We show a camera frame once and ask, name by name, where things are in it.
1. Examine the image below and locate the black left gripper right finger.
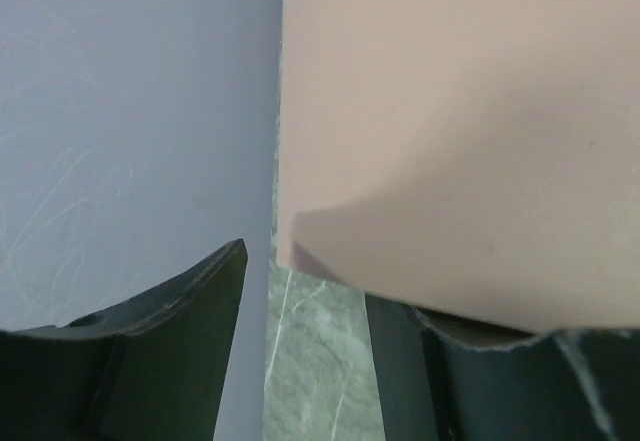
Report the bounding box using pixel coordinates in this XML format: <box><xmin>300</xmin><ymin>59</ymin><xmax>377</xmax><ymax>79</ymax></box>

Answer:
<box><xmin>365</xmin><ymin>295</ymin><xmax>639</xmax><ymax>441</ymax></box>

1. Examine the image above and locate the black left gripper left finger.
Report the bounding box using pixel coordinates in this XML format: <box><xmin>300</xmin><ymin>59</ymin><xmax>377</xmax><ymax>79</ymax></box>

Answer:
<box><xmin>1</xmin><ymin>239</ymin><xmax>248</xmax><ymax>441</ymax></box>

